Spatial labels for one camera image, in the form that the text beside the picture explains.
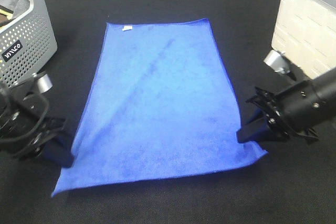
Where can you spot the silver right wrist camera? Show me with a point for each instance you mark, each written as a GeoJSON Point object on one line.
{"type": "Point", "coordinates": [277, 62]}

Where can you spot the blue microfiber towel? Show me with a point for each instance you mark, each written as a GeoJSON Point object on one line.
{"type": "Point", "coordinates": [161, 105]}

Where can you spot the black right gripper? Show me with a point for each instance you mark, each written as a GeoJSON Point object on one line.
{"type": "Point", "coordinates": [279, 116]}

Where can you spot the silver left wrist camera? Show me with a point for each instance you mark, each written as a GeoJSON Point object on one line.
{"type": "Point", "coordinates": [39, 83]}

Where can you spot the grey towel in basket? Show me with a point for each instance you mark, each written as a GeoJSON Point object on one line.
{"type": "Point", "coordinates": [15, 7]}

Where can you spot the grey perforated laundry basket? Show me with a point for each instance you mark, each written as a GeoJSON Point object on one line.
{"type": "Point", "coordinates": [27, 43]}

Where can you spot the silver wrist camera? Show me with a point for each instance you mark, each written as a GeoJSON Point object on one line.
{"type": "Point", "coordinates": [277, 62]}
{"type": "Point", "coordinates": [39, 83]}

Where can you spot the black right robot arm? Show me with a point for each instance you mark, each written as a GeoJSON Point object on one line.
{"type": "Point", "coordinates": [326, 92]}

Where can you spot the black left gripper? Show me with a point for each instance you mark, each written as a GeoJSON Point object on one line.
{"type": "Point", "coordinates": [28, 132]}

